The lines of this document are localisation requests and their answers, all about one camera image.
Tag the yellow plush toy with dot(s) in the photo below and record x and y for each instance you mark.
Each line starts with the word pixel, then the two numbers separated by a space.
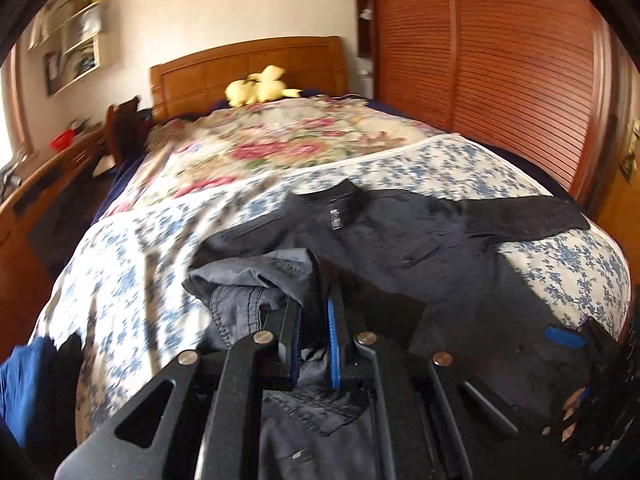
pixel 260 89

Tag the dark grey trousers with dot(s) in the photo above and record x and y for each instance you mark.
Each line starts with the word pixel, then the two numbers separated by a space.
pixel 400 240

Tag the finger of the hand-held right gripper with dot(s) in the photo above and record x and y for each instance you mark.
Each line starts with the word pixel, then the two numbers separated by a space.
pixel 562 337

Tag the wooden chair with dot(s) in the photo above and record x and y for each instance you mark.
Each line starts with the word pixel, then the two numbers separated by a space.
pixel 122 125

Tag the small white lamp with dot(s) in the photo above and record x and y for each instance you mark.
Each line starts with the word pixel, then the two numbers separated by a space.
pixel 366 13

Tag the red basket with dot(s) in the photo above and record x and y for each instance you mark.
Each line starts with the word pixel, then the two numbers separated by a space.
pixel 62 140

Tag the white wall shelf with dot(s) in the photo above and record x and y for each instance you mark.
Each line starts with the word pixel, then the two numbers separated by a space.
pixel 80 40

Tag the wooden bed headboard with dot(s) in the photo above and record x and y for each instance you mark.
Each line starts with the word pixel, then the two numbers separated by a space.
pixel 210 72

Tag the black cloth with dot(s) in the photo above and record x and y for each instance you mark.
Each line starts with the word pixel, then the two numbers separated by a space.
pixel 67 385

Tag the blue cloth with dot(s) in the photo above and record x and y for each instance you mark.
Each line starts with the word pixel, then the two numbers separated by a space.
pixel 25 385

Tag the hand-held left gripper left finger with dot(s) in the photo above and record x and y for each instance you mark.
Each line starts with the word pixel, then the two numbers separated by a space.
pixel 296 340

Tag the wooden desk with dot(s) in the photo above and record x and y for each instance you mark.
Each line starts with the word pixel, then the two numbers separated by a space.
pixel 30 200

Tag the wooden louvered wardrobe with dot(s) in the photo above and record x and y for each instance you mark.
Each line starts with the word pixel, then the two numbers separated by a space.
pixel 500 60

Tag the blue floral bedsheet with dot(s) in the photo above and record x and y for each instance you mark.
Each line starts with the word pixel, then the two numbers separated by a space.
pixel 150 260

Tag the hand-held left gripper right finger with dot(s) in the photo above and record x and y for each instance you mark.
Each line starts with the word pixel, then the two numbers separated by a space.
pixel 331 345

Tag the pink floral quilt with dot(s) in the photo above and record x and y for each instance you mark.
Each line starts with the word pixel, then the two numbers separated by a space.
pixel 275 145

